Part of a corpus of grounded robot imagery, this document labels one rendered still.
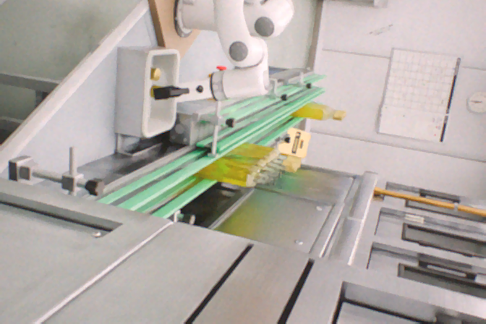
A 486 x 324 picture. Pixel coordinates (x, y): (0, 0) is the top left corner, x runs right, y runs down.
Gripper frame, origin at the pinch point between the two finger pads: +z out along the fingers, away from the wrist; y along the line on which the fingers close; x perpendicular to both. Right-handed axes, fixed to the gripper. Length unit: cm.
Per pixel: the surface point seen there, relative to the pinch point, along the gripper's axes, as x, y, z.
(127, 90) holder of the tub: 2.0, -9.2, 5.3
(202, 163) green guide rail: -20.4, 3.2, -6.4
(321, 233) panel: -45, 13, -35
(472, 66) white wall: -37, 609, -123
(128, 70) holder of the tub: 6.9, -9.3, 4.1
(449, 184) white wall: -193, 612, -85
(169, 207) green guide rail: -27.7, -14.0, -4.0
